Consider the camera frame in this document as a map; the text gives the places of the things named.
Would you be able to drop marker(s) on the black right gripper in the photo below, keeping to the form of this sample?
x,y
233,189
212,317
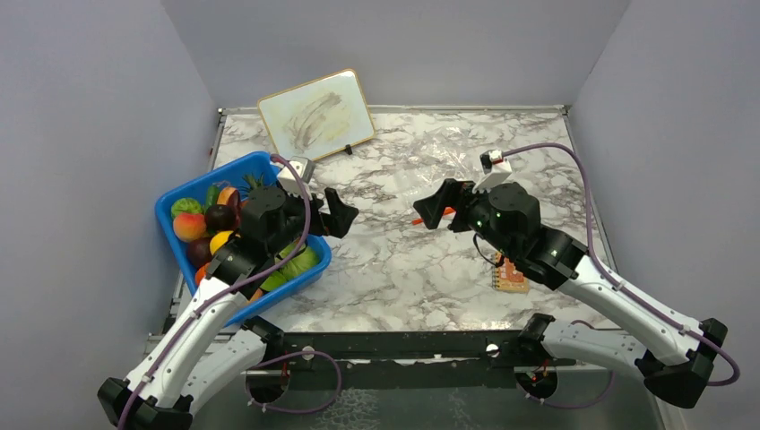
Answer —
x,y
453,193

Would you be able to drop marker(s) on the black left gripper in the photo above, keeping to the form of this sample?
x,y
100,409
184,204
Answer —
x,y
337,223

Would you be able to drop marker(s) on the clear orange-zip bag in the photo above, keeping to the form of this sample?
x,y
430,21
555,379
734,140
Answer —
x,y
423,164

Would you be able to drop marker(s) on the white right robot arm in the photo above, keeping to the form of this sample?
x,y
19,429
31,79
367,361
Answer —
x,y
672,354

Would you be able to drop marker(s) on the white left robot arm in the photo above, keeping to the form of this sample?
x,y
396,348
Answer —
x,y
144,400

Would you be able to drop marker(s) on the green toy starfruit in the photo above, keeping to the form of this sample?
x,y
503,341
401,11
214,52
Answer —
x,y
274,281

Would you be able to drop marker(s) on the toy pineapple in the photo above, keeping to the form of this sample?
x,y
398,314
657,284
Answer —
x,y
251,182

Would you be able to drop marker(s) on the blue plastic basket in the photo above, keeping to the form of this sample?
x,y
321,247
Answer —
x,y
256,163

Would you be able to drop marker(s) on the white drawing board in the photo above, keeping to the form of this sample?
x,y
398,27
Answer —
x,y
319,118

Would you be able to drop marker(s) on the small orange notebook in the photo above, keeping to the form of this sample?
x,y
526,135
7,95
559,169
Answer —
x,y
506,278

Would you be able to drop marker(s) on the orange toy peach front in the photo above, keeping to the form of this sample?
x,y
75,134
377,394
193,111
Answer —
x,y
256,296

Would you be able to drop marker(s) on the dark purple toy plum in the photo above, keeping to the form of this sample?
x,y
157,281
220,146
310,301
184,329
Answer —
x,y
220,217

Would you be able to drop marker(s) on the yellow toy pear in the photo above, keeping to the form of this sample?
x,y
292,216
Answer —
x,y
219,240

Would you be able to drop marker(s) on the green toy pepper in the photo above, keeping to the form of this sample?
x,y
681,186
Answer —
x,y
211,197

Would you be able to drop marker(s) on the dark red toy fruit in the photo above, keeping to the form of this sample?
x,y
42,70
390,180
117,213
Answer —
x,y
198,252

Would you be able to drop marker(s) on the small orange toy pumpkin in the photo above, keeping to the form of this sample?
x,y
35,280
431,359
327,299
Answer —
x,y
200,274

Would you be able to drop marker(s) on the small green toy cabbage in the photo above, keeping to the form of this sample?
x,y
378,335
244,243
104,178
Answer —
x,y
185,205

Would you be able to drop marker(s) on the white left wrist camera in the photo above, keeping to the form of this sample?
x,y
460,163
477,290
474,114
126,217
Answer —
x,y
303,167

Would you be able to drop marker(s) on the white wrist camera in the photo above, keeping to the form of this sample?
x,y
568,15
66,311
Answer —
x,y
496,169
303,167

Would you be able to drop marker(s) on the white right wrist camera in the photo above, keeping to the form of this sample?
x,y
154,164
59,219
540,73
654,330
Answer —
x,y
496,169

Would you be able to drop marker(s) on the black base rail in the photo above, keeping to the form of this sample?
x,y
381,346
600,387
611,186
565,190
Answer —
x,y
311,361

